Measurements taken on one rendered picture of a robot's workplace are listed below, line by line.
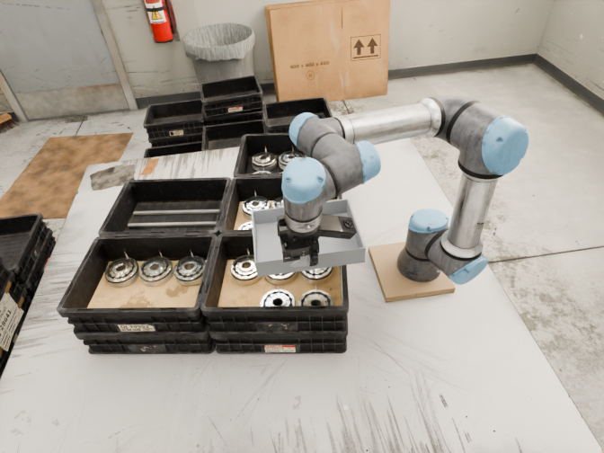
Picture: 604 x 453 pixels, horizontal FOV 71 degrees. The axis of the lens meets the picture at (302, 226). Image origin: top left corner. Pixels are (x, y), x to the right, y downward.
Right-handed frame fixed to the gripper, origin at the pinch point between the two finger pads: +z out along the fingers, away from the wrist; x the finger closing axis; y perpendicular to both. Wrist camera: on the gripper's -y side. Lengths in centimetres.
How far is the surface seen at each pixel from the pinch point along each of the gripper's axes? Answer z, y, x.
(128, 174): 68, 66, -93
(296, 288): 28.1, 2.8, -4.9
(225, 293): 29.0, 24.3, -7.9
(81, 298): 26, 66, -14
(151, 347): 35, 48, 2
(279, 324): 21.1, 9.8, 7.4
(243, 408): 32.6, 23.7, 25.0
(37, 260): 96, 120, -73
